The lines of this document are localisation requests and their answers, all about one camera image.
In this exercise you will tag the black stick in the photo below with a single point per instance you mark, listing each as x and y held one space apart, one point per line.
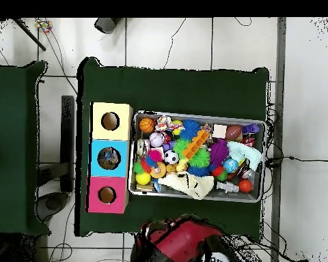
27 33

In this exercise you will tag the orange toy brick round studs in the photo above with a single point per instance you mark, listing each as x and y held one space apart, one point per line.
195 144

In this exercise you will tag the small black white soccer ball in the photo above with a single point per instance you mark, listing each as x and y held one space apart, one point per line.
171 157

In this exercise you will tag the dark green side table cloth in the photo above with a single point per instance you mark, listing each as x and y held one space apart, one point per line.
13 164

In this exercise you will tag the yellow green ball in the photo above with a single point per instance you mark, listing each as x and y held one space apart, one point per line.
142 178

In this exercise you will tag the grey round base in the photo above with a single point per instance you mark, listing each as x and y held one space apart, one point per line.
53 203

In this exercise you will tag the green spiky ball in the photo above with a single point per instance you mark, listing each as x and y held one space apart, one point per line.
199 158

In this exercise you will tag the cream knitted cloth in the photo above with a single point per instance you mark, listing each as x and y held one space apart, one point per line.
188 184

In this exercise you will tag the clear shallow mesh bin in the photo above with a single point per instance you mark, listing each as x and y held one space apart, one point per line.
197 115

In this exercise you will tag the blue spiky ball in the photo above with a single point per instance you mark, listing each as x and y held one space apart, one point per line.
190 128

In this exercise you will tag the small orange basketball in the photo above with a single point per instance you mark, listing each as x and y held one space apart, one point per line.
147 125

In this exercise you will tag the grey object on floor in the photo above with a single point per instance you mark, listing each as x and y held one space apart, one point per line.
108 24

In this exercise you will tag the purple spiky ball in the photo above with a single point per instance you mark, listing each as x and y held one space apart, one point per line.
219 152

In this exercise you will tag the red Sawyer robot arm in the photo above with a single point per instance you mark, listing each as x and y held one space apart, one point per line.
180 243

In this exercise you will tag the small colourful item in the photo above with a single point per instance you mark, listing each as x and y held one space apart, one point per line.
43 25

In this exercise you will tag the black upright bar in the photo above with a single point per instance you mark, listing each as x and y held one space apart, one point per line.
68 142

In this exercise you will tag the light blue cloth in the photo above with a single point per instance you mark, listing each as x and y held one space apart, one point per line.
245 154

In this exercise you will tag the wooden box three holes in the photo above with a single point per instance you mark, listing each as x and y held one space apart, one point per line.
123 134

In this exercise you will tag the brown toy football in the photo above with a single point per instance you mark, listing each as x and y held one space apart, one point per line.
234 132

